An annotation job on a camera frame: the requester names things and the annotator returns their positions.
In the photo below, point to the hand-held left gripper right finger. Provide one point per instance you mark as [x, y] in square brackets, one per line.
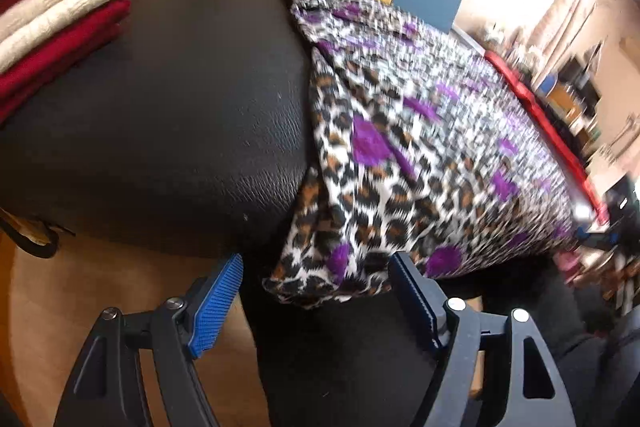
[415, 302]

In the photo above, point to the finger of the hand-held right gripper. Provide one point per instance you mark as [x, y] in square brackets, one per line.
[595, 239]

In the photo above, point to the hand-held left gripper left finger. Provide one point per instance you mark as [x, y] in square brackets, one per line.
[215, 307]

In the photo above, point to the leopard print purple-flower garment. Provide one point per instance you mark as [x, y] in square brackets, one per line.
[390, 187]

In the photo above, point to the person's black trouser leg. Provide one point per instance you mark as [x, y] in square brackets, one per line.
[350, 372]

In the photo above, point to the blue water jug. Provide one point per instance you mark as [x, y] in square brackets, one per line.
[547, 84]

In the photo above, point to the bright red knit garment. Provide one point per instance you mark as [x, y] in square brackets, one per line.
[525, 92]

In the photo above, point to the beige floral curtain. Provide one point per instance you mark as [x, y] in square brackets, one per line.
[565, 2]

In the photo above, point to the folded dark red sweater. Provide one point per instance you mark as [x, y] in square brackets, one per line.
[55, 57]

